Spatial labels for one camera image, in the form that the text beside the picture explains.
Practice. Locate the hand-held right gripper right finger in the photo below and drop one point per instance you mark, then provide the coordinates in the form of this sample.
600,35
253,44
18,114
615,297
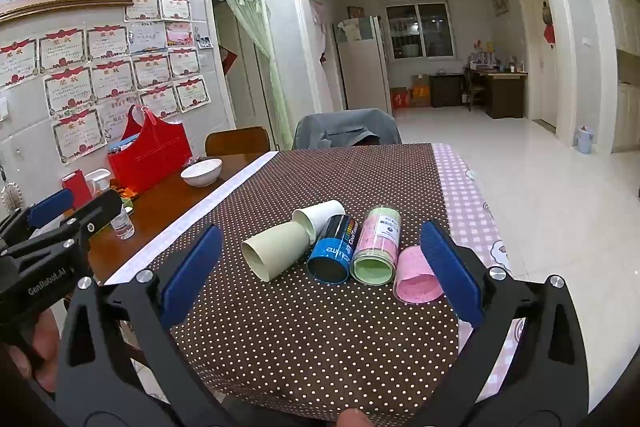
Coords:
450,274

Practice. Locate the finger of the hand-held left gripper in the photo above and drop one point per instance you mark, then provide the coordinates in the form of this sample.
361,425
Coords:
102,207
50,207

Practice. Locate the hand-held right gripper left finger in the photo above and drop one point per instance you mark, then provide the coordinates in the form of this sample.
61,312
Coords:
192,269

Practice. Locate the green and pink cup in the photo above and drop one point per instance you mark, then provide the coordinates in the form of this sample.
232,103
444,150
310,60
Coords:
377,247

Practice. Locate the cream paper cup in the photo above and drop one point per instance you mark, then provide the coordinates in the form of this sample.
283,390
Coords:
280,249

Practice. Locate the black and blue cup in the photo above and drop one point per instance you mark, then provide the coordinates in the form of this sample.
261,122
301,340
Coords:
335,247

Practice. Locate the white paper cup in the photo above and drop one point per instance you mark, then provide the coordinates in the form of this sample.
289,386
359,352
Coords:
322,217

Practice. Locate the person's left hand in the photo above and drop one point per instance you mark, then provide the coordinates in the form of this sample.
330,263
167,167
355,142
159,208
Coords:
42,347

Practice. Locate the small clear glass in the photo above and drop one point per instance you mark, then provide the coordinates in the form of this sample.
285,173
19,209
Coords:
124,224

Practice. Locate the small red box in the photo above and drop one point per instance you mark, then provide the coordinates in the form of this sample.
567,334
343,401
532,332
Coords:
77,187

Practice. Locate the white cleaning brush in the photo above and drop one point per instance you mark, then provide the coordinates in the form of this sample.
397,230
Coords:
10,197

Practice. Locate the red bag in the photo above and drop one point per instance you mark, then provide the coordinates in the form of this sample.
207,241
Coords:
150,157

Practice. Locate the pink checked tablecloth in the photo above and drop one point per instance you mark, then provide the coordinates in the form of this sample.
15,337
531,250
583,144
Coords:
465,207

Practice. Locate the white bowl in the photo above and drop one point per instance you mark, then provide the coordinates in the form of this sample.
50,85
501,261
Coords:
201,172

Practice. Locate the brown polka dot tablecloth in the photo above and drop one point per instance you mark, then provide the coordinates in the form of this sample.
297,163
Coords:
300,337

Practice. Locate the group of award certificates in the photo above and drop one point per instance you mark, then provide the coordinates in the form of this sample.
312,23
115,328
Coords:
115,77

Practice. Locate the wooden chair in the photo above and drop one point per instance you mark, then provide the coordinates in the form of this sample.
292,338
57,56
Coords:
237,141

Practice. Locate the chair with grey jacket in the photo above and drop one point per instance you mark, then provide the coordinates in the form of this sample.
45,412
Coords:
345,129

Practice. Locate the red cardboard box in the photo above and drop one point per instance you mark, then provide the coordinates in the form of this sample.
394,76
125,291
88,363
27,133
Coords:
400,99

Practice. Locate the dark low cabinet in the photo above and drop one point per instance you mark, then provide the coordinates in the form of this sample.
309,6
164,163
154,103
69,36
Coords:
446,91

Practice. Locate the brown cardboard box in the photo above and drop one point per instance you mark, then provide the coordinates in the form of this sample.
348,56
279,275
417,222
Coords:
421,92

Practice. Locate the wooden desk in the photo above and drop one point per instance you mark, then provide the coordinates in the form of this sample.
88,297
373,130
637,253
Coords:
502,94

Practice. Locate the blue trash bin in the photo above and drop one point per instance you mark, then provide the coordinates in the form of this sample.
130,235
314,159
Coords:
584,141

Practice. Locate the white refrigerator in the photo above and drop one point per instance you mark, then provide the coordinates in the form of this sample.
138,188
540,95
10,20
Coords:
357,67

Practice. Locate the green curtain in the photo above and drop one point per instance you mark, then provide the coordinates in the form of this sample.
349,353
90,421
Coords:
250,22

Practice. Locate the barred window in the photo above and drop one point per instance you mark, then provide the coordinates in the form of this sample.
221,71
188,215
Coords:
420,29

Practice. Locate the red door decoration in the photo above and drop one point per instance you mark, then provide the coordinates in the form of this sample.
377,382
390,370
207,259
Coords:
548,33

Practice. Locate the white tall cabinet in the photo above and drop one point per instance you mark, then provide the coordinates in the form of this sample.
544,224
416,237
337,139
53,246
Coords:
617,57

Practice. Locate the white light switch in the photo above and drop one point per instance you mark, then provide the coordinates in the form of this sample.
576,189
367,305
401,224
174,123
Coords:
3,108

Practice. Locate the framed wall picture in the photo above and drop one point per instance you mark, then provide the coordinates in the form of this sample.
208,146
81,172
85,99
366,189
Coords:
498,0

